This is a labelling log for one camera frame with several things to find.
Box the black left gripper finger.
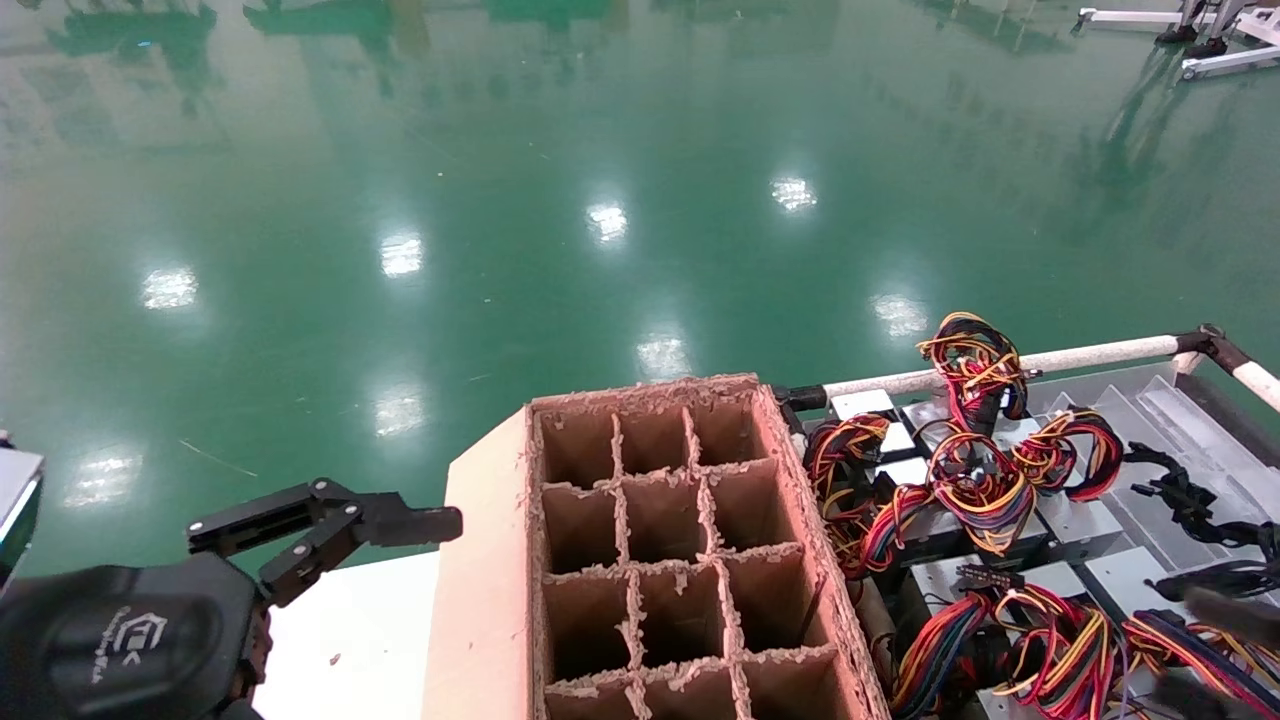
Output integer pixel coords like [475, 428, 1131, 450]
[188, 480, 464, 557]
[260, 508, 464, 608]

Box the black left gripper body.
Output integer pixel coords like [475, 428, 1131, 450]
[0, 553, 273, 720]

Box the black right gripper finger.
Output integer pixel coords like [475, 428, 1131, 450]
[1150, 668, 1263, 720]
[1185, 588, 1280, 649]

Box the wire bundle with black connector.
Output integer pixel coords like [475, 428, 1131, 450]
[1122, 608, 1280, 716]

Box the silver power supply unit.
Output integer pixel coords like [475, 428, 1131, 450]
[1033, 495, 1129, 563]
[1083, 545, 1196, 623]
[908, 553, 1006, 626]
[900, 395, 1051, 451]

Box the brown cardboard divider box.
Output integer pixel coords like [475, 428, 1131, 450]
[422, 373, 894, 720]

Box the slanted grey power supply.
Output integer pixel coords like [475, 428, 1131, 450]
[1060, 385, 1216, 546]
[1135, 373, 1280, 481]

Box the black pipe joint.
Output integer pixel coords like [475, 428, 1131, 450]
[1172, 322, 1253, 379]

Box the dark power supply unit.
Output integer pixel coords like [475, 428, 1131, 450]
[895, 500, 1053, 571]

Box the white label power supply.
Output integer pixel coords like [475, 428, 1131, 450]
[878, 455, 936, 491]
[830, 388, 919, 463]

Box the black cable with connectors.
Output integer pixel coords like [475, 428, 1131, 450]
[1148, 558, 1280, 603]
[1122, 443, 1280, 549]

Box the multicolour wire bundle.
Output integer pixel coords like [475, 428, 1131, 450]
[803, 412, 896, 581]
[985, 583, 1136, 720]
[888, 590, 996, 719]
[860, 483, 939, 579]
[917, 311, 1031, 433]
[925, 430, 1041, 558]

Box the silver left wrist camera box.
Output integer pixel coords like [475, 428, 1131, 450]
[0, 445, 47, 593]

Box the short white rail pipe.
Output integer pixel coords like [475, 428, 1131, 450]
[1232, 358, 1280, 413]

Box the wire bundle with red loop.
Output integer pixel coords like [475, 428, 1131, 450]
[1012, 408, 1128, 503]

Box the long white rail pipe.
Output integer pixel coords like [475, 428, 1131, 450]
[820, 335, 1181, 399]

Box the white metal floor frame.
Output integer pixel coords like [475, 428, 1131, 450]
[1073, 0, 1280, 81]

